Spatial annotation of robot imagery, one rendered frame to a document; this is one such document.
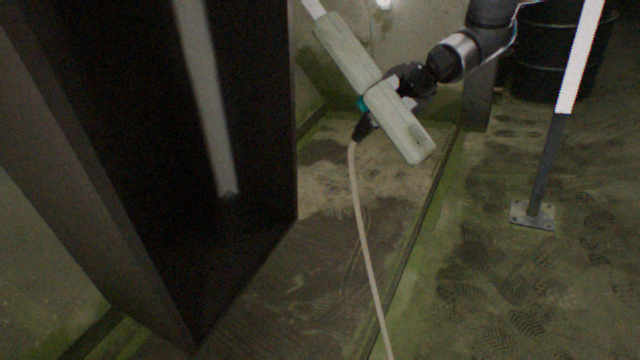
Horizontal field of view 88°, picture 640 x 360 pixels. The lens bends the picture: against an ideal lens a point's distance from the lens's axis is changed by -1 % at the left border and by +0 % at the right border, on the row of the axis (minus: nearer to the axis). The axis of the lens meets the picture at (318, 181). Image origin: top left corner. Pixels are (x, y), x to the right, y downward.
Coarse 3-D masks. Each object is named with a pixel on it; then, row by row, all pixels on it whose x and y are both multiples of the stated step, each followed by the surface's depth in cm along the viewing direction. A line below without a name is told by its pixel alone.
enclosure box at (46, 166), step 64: (0, 0) 35; (64, 0) 69; (128, 0) 81; (192, 0) 96; (256, 0) 86; (0, 64) 41; (64, 64) 73; (128, 64) 86; (192, 64) 106; (256, 64) 99; (0, 128) 55; (64, 128) 44; (128, 128) 92; (192, 128) 115; (256, 128) 115; (64, 192) 59; (128, 192) 99; (192, 192) 125; (256, 192) 138; (128, 256) 64; (192, 256) 120; (256, 256) 121; (192, 320) 103
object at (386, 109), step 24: (312, 0) 60; (336, 24) 59; (336, 48) 58; (360, 48) 58; (360, 72) 58; (384, 96) 57; (360, 120) 68; (384, 120) 58; (408, 120) 57; (408, 144) 57; (432, 144) 57
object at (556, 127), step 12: (552, 120) 142; (564, 120) 140; (552, 132) 145; (552, 144) 148; (552, 156) 151; (540, 168) 157; (540, 180) 160; (540, 192) 163; (528, 204) 171; (540, 204) 167
